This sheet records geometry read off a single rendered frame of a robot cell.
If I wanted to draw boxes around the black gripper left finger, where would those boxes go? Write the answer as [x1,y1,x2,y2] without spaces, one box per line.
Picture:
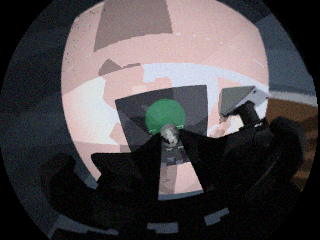
[91,133,163,200]

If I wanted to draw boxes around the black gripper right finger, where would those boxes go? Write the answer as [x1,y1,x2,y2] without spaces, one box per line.
[179,127,256,192]

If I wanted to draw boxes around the green glass bottle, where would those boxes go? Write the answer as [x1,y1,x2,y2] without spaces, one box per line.
[145,99,187,147]

